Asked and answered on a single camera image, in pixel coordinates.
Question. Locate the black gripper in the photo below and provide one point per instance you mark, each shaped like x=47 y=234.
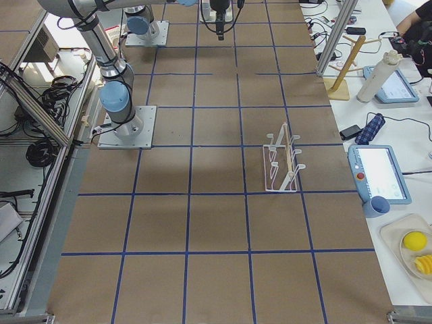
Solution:
x=219 y=6

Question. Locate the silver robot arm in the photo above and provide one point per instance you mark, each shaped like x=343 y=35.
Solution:
x=141 y=21
x=118 y=77

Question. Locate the dark blue cup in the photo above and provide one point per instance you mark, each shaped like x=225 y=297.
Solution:
x=375 y=207

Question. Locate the wooden mug tree stand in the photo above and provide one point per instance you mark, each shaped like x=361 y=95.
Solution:
x=337 y=88

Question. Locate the white cylindrical bottle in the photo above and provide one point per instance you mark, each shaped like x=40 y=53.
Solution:
x=381 y=72

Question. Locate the black power adapter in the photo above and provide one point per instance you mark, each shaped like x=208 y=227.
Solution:
x=350 y=132

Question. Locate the plaid fabric pouch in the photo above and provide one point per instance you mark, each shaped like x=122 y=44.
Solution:
x=368 y=133

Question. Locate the far blue teach pendant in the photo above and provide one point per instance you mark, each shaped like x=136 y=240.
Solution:
x=396 y=89

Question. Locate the blue teach pendant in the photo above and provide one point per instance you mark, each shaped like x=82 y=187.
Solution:
x=376 y=172
x=396 y=89

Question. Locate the near blue teach pendant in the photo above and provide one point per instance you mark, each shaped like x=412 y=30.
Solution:
x=376 y=172

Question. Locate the beige tray with fruit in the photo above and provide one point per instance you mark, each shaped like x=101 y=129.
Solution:
x=392 y=235

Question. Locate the yellow lemon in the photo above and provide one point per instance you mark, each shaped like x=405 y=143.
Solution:
x=414 y=241

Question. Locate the yellow banana slices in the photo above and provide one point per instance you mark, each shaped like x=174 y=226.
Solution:
x=423 y=264

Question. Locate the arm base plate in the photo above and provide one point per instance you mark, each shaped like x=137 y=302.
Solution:
x=156 y=36
x=145 y=118

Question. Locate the white wire cup rack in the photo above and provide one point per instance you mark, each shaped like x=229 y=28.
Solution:
x=279 y=162

